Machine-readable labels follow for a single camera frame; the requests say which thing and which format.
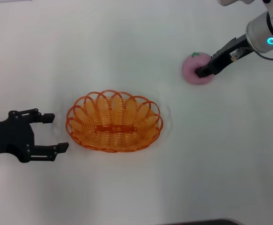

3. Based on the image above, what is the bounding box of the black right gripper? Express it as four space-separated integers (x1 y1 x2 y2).
195 34 253 78

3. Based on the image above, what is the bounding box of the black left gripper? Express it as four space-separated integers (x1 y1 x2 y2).
0 108 70 164

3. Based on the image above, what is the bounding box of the pink peach with green leaf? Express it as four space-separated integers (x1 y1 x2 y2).
182 51 214 85

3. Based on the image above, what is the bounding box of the orange woven plastic basket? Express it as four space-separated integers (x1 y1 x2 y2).
65 89 163 153

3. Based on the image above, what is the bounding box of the black robot torso edge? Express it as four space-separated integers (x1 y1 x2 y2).
166 218 243 225

